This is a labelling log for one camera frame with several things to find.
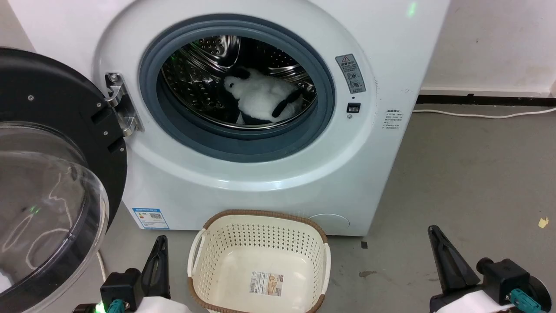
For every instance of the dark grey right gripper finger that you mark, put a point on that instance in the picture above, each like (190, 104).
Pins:
(449, 265)

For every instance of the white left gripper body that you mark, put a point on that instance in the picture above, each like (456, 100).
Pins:
(160, 306)

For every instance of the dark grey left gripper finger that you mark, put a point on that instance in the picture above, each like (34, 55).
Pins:
(157, 274)

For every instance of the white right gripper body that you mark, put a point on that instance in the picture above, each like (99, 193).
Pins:
(473, 303)

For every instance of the cream plastic laundry basket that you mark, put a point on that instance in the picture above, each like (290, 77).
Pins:
(226, 243)

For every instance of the white front-load washing machine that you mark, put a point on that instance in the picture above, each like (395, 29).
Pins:
(347, 174)

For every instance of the white and black plush toy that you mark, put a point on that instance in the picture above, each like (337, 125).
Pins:
(260, 95)

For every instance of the blue and white energy label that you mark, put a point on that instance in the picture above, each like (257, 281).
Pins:
(150, 218)

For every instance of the yellow paper scrap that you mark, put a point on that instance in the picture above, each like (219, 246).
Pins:
(543, 222)

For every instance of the paper product label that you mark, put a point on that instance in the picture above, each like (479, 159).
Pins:
(266, 284)

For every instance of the round white filter cover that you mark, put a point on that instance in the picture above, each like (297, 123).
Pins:
(330, 224)

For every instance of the grey rubber door gasket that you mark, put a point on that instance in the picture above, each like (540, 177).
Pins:
(243, 147)

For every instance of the small printed text sticker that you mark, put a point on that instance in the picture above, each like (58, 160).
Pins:
(393, 120)

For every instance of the metal door hinge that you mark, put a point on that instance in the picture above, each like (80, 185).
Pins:
(126, 118)

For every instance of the black door latch socket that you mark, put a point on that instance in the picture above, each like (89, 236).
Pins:
(353, 108)

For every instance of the steel perforated washer drum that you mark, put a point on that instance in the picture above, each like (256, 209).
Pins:
(202, 78)

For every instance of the open washer door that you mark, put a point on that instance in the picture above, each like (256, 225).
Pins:
(52, 87)

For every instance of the grey warning sticker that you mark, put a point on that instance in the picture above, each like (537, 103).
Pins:
(350, 74)

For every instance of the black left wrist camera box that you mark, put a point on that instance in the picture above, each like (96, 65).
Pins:
(120, 287)

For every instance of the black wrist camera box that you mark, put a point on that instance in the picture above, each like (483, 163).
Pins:
(504, 274)
(120, 287)

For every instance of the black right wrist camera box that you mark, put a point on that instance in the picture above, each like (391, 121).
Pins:
(504, 274)

